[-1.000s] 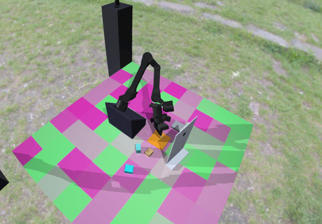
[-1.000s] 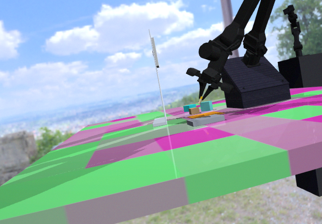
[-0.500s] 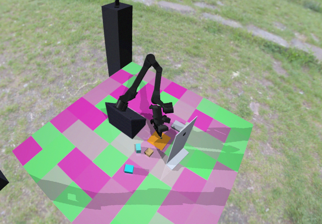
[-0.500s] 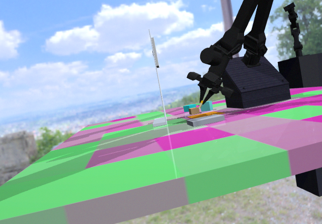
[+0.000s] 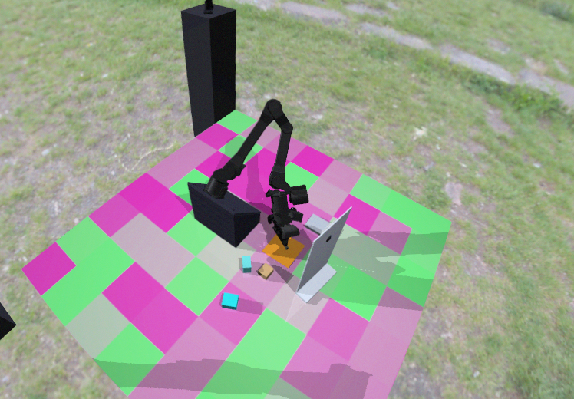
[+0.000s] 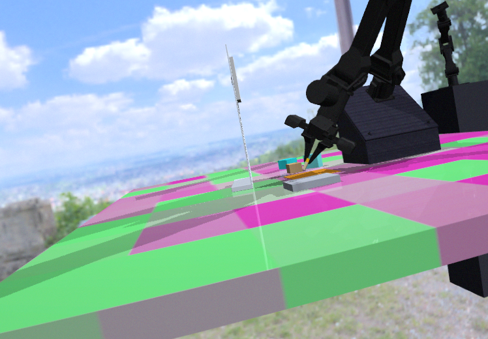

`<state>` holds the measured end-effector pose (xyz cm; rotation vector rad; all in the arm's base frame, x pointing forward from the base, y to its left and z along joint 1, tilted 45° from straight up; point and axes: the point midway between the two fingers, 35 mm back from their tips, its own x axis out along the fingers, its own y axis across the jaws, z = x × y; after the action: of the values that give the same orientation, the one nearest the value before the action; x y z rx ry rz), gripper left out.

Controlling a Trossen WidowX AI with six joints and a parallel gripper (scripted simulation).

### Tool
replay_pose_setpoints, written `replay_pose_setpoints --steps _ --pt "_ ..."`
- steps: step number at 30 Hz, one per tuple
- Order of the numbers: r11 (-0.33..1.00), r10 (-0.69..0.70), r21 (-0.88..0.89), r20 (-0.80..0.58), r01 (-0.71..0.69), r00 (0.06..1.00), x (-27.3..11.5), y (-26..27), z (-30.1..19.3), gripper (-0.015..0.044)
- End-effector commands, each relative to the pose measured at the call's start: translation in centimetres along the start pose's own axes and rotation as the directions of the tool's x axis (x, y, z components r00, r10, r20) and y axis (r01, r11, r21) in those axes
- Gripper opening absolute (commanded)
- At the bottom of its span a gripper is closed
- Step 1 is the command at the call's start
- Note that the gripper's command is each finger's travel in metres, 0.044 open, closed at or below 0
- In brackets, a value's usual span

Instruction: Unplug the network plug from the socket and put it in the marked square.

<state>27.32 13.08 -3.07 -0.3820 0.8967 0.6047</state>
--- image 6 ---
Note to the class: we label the teal block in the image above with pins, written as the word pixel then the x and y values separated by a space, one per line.
pixel 316 163

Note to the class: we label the cyan cube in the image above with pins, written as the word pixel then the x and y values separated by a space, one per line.
pixel 282 163

